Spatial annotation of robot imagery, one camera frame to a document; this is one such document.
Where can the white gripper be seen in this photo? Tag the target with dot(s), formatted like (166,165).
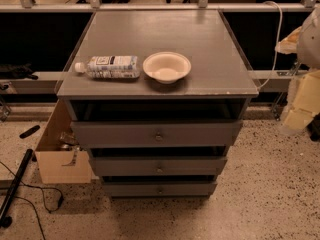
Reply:
(310,47)

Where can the grey bottom drawer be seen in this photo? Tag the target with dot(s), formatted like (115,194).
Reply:
(160,188)

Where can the grey top drawer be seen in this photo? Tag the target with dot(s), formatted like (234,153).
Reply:
(145,134)

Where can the metal railing frame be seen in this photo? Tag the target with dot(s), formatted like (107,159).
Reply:
(160,6)

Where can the clear plastic water bottle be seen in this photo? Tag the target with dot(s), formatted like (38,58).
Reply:
(109,67)

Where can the grey drawer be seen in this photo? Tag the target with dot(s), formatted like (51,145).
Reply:
(160,188)
(157,166)
(145,134)

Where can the white paper bowl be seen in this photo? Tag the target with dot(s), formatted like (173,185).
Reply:
(166,67)

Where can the grey wooden drawer cabinet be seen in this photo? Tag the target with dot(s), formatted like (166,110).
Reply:
(160,152)

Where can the open cardboard box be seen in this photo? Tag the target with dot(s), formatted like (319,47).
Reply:
(59,164)

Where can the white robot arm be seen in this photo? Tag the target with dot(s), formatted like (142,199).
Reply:
(308,46)

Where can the grey middle drawer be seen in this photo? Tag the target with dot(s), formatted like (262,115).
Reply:
(157,166)

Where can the black pole on floor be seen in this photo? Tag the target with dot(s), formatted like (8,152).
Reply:
(5,220)

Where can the small black floor object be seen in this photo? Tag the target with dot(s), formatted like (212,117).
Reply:
(29,132)

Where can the black bag on ledge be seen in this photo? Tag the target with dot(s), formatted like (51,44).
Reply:
(22,71)

